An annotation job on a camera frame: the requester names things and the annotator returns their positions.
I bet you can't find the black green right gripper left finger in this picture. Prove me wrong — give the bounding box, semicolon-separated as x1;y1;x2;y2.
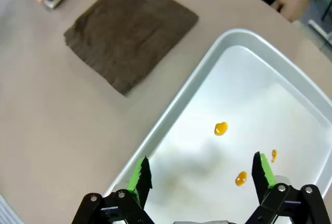
71;155;154;224

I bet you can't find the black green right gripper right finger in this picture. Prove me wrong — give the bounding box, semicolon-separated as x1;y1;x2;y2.
243;151;329;224

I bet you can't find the brown cloth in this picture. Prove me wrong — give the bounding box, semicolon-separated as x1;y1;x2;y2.
63;0;200;97

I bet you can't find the person's left hand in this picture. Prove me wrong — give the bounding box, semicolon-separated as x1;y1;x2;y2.
269;0;316;23

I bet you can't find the round yellow sauce blob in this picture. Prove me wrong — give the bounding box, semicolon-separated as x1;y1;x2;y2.
234;171;248;187

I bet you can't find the large yellow sauce blob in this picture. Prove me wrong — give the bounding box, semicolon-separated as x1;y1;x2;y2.
214;121;229;137

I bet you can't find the silver metal baking tray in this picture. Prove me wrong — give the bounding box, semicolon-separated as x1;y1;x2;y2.
103;28;332;224

